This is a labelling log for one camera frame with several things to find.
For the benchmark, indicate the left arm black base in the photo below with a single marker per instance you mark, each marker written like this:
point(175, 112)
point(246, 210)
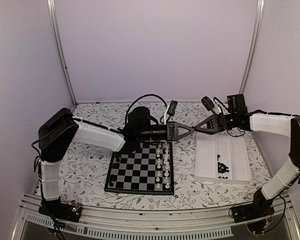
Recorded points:
point(69, 211)

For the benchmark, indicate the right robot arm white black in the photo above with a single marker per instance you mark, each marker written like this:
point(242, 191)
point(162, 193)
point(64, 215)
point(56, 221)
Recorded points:
point(282, 126)

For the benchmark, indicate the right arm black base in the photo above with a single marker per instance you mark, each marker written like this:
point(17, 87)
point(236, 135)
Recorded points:
point(252, 211)

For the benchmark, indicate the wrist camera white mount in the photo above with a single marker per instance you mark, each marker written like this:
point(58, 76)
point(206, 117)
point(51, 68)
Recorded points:
point(170, 111)
point(210, 105)

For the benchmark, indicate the aluminium frame post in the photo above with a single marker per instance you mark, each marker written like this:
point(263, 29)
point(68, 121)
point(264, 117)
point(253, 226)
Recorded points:
point(257, 25)
point(51, 7)

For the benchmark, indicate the front aluminium rail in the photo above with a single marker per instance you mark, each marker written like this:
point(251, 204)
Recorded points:
point(98, 223)

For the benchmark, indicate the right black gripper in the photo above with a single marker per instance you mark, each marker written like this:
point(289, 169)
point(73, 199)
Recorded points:
point(222, 125)

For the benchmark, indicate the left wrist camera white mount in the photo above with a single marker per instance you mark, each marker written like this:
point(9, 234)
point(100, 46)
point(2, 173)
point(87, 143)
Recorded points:
point(170, 111)

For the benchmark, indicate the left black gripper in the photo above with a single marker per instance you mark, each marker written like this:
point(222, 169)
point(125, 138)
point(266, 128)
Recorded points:
point(172, 129)

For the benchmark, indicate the white chess pieces row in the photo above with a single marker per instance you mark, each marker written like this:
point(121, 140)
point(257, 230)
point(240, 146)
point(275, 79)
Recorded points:
point(163, 172)

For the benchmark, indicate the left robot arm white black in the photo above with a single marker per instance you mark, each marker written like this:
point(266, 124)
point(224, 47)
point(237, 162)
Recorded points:
point(63, 129)

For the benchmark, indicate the right aluminium frame post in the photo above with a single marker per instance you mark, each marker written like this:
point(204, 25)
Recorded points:
point(257, 25)

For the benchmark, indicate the white plastic divided tray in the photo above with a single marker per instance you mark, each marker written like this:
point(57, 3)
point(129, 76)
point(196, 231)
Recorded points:
point(233, 153)

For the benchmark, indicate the black chess pieces pile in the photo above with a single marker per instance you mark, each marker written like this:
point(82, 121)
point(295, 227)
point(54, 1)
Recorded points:
point(222, 169)

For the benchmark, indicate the black and grey chessboard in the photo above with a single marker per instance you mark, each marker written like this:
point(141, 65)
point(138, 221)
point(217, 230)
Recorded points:
point(137, 170)

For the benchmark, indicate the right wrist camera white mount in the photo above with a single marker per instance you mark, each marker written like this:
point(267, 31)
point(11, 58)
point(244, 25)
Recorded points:
point(210, 105)

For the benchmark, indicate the left aluminium frame post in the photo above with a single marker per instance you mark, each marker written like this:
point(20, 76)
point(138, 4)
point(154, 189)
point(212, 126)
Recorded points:
point(51, 7)

